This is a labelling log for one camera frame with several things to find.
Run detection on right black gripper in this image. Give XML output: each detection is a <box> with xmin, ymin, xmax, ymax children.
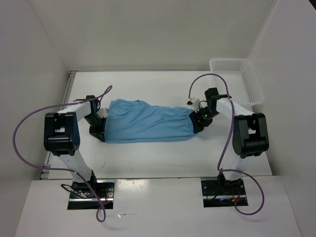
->
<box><xmin>189</xmin><ymin>106</ymin><xmax>220</xmax><ymax>134</ymax></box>

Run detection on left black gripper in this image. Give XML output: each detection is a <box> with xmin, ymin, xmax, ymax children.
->
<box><xmin>83</xmin><ymin>114</ymin><xmax>106</xmax><ymax>142</ymax></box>

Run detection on light blue shorts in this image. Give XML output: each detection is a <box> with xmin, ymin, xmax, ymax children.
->
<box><xmin>105</xmin><ymin>99</ymin><xmax>195</xmax><ymax>144</ymax></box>

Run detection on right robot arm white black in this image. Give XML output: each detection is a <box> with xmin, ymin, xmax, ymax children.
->
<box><xmin>187</xmin><ymin>87</ymin><xmax>269</xmax><ymax>194</ymax></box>

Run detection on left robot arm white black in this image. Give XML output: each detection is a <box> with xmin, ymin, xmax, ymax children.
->
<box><xmin>43</xmin><ymin>95</ymin><xmax>106</xmax><ymax>198</ymax></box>

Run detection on white perforated plastic basket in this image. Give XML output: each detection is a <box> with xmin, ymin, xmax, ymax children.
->
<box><xmin>209</xmin><ymin>58</ymin><xmax>265</xmax><ymax>107</ymax></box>

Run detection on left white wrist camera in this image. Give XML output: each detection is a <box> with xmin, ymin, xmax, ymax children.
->
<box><xmin>97</xmin><ymin>108</ymin><xmax>108</xmax><ymax>118</ymax></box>

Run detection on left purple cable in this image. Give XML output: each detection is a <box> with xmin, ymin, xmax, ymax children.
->
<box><xmin>12</xmin><ymin>85</ymin><xmax>113</xmax><ymax>222</ymax></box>

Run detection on aluminium table edge rail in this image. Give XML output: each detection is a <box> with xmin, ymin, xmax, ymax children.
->
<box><xmin>40</xmin><ymin>71</ymin><xmax>78</xmax><ymax>180</ymax></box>

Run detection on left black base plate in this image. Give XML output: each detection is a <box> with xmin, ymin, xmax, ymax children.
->
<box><xmin>61</xmin><ymin>179</ymin><xmax>115</xmax><ymax>210</ymax></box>

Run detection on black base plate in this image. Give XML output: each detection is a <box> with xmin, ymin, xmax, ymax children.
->
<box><xmin>61</xmin><ymin>179</ymin><xmax>115</xmax><ymax>210</ymax></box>
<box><xmin>200</xmin><ymin>177</ymin><xmax>248</xmax><ymax>208</ymax></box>

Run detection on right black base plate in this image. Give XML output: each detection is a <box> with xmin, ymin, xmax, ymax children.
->
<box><xmin>200</xmin><ymin>177</ymin><xmax>248</xmax><ymax>208</ymax></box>

